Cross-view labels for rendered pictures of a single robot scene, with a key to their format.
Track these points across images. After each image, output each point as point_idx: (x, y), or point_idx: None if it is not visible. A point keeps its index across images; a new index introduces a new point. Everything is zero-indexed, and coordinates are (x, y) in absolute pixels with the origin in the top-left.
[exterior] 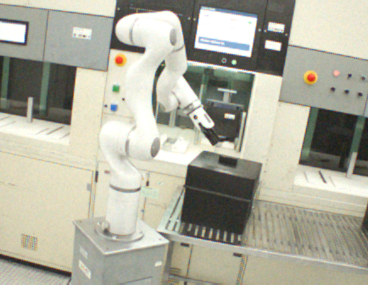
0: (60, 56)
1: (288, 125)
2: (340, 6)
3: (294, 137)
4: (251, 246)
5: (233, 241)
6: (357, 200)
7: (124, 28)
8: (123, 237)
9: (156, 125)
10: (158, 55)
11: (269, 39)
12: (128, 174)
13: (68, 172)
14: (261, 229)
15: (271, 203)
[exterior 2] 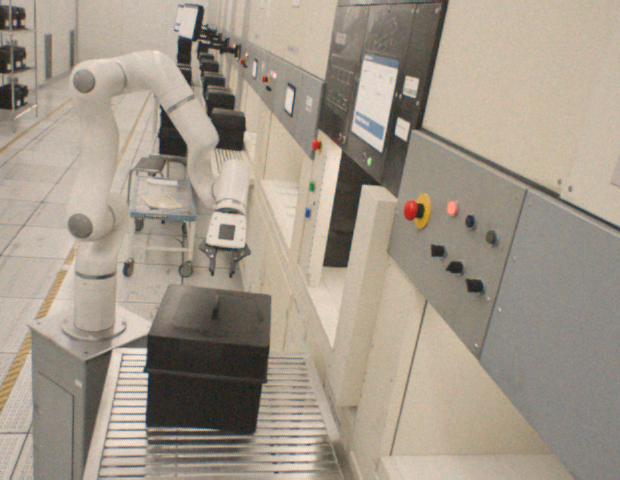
0: (299, 134)
1: (391, 314)
2: (505, 4)
3: (392, 348)
4: (103, 435)
5: (115, 415)
6: None
7: None
8: (68, 326)
9: (94, 201)
10: (75, 105)
11: (401, 115)
12: (80, 252)
13: (284, 286)
14: (188, 448)
15: (342, 464)
